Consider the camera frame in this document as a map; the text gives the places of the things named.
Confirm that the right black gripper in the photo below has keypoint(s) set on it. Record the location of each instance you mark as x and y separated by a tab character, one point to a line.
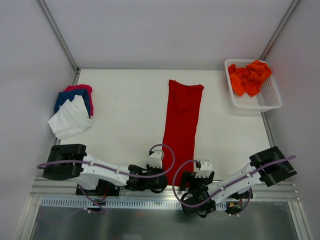
189	180

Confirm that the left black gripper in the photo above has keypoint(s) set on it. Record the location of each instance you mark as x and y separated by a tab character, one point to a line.
155	180

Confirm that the red t shirt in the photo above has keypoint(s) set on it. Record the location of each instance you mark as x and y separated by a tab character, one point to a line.
182	115

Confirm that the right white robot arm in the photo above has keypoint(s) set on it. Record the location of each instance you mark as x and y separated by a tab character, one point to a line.
268	167

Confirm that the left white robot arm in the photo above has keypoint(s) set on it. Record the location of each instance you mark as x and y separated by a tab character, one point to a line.
71	162

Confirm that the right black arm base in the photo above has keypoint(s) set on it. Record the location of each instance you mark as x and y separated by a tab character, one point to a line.
238	196

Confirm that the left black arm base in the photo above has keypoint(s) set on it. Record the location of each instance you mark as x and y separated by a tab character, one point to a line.
104	188

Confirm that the white folded t shirt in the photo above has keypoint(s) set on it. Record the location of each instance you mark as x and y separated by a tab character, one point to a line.
66	127

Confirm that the white plastic basket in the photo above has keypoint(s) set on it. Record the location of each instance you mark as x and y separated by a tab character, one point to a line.
267	99

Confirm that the pink folded t shirt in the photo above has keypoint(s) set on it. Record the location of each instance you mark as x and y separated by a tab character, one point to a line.
85	91

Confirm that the orange t shirt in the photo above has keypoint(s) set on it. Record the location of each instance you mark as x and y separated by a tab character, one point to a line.
249	79

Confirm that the blue folded t shirt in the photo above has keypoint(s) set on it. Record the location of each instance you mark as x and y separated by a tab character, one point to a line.
69	104

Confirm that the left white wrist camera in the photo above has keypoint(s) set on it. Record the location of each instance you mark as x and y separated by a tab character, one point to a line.
156	159

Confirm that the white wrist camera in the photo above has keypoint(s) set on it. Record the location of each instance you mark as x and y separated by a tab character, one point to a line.
204	169
156	159

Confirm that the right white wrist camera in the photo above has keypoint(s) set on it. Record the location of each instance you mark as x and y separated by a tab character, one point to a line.
204	169

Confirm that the white slotted cable duct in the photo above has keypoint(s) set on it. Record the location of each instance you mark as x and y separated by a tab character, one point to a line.
111	203

